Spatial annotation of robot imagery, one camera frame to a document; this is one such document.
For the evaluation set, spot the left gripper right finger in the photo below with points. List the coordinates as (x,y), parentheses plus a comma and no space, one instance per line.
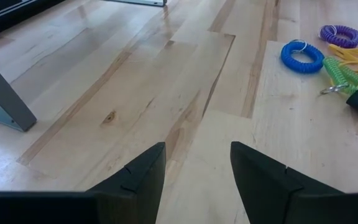
(266,189)

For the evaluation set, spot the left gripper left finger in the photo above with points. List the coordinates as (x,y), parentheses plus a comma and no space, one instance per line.
(135,186)

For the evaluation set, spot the yellow rubber band pile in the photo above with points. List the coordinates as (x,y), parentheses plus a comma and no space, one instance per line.
(353,56)

